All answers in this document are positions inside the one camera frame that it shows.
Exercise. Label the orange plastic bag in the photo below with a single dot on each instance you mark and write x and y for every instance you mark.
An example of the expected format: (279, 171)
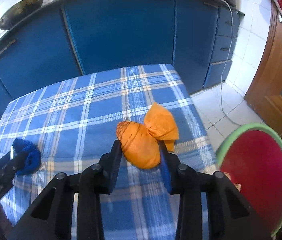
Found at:
(139, 142)

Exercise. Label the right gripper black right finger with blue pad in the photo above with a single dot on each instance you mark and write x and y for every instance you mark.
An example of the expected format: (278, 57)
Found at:
(230, 216)

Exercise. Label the wooden door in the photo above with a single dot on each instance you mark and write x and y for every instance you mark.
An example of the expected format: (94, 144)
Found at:
(264, 94)

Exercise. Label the red bin green rim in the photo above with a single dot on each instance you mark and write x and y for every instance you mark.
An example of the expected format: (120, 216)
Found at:
(252, 156)

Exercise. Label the blue cloth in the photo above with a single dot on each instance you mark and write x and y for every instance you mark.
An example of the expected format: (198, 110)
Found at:
(33, 160)

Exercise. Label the dark wok pan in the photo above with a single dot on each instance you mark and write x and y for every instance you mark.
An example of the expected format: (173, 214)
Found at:
(18, 12)

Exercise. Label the blue plaid tablecloth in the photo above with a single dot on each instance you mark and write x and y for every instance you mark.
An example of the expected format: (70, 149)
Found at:
(74, 122)

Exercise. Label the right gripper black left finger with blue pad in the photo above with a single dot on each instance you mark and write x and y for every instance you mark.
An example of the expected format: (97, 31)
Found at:
(50, 214)

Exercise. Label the blue kitchen cabinets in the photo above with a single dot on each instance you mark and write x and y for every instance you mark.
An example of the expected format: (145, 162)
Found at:
(70, 38)

